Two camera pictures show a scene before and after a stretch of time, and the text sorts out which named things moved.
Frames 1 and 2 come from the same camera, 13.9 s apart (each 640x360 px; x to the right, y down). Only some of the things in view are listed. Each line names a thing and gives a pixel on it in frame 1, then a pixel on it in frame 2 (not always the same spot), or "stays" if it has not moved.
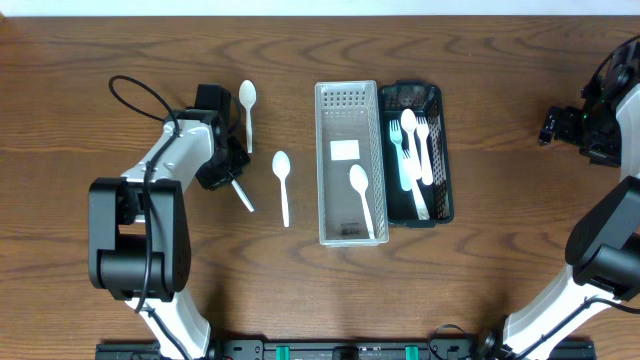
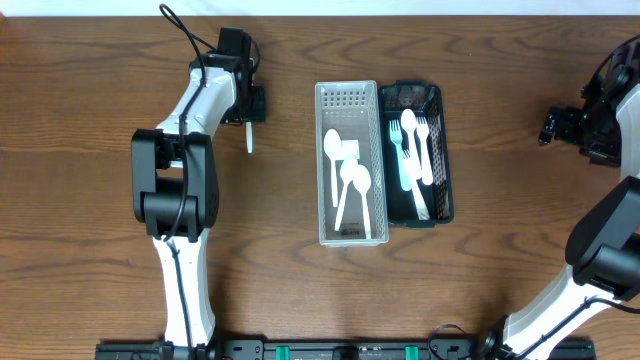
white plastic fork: x=422 y=133 stays
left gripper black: x=220 y=173 → x=252 y=106
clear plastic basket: x=349 y=132 stays
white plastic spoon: x=281 y=166 → x=332 y=145
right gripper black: x=609 y=154 stays
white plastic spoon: x=408 y=120 stays
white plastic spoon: x=248 y=204 → x=348 y=167
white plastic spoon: x=359 y=180 stays
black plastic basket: x=424 y=100 stays
